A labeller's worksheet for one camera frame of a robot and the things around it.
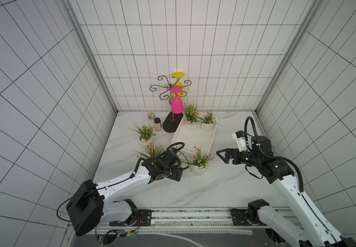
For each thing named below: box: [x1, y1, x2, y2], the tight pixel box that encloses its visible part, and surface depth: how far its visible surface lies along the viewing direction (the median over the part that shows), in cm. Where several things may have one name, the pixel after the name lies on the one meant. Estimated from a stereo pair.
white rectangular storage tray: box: [171, 112, 218, 153], surface depth 108 cm
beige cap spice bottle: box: [147, 111, 156, 129], surface depth 106 cm
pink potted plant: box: [182, 144, 216, 176], surface depth 81 cm
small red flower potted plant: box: [196, 109, 223, 133], surface depth 105 cm
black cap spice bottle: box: [153, 117, 163, 132], surface depth 105 cm
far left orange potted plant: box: [128, 118, 157, 149], surface depth 94 cm
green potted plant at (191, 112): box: [184, 102, 200, 132], surface depth 106 cm
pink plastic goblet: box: [169, 85, 185, 115], surface depth 97 cm
